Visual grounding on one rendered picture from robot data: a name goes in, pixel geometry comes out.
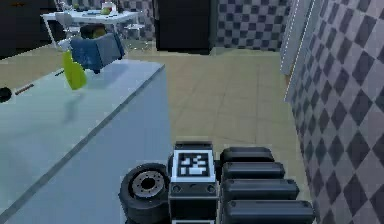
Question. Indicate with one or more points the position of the pale blue kitchen counter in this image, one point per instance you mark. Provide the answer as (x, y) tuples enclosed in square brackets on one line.
[(83, 143)]

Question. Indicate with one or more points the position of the green apple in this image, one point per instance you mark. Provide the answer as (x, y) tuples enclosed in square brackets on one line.
[(105, 11)]

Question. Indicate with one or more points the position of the black round object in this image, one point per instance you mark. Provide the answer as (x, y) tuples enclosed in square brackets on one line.
[(4, 94)]

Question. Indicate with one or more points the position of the black fridge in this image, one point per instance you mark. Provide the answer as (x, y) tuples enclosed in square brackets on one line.
[(183, 25)]

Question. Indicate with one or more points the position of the white room door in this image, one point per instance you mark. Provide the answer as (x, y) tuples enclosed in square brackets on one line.
[(295, 36)]

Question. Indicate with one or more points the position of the white chair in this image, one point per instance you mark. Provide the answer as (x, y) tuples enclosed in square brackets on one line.
[(135, 28)]

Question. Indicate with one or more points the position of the brown stick utensil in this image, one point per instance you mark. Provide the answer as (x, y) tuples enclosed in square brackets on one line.
[(24, 89)]

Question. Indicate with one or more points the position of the green spray bottle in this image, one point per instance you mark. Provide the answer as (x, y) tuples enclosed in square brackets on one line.
[(74, 71)]

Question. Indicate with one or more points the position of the white dining table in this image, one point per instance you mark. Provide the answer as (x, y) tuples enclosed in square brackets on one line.
[(90, 16)]

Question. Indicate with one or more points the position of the dark kitchen cabinet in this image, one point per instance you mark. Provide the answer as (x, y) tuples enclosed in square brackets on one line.
[(20, 26)]

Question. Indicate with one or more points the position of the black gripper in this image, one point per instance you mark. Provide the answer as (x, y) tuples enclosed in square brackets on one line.
[(143, 196)]

